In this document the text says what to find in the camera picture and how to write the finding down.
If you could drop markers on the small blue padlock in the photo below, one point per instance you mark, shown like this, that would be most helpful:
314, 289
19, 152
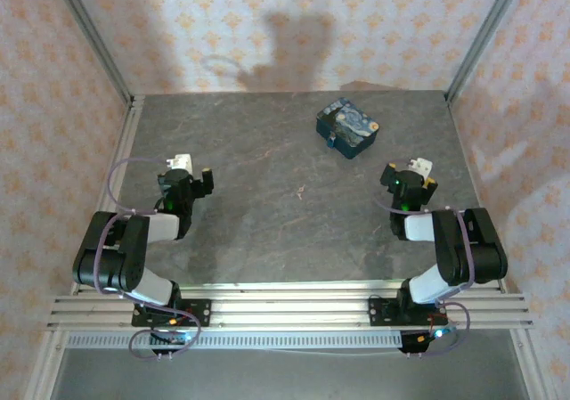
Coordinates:
331, 141

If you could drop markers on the aluminium frame post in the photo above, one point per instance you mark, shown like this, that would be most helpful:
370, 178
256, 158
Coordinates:
483, 35
95, 39

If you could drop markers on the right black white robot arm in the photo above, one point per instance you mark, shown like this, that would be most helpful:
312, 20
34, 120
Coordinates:
485, 248

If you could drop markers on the aluminium table side rail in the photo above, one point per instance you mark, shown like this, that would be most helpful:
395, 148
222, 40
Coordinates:
472, 168
120, 159

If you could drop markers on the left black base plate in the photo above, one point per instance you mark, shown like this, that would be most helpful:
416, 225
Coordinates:
200, 313

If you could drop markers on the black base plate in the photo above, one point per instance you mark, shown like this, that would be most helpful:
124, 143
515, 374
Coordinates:
380, 311
200, 313

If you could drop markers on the aluminium extrusion beam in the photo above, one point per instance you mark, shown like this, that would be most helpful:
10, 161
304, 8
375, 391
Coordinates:
289, 311

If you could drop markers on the starry night painted tin box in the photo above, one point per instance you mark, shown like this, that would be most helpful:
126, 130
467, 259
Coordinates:
347, 126

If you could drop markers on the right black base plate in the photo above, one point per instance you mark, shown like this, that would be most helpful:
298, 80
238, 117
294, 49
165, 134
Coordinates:
380, 311

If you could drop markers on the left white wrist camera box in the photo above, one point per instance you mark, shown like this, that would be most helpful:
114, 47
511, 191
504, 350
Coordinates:
180, 161

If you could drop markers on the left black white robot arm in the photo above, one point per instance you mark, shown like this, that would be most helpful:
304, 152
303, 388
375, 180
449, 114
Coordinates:
111, 257

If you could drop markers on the black controller board with lights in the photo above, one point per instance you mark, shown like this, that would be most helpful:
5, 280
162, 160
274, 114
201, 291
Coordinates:
171, 340
420, 340

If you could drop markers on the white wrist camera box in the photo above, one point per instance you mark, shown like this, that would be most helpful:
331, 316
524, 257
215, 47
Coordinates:
420, 165
180, 161

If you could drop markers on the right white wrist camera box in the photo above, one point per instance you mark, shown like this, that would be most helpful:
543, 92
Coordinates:
420, 165

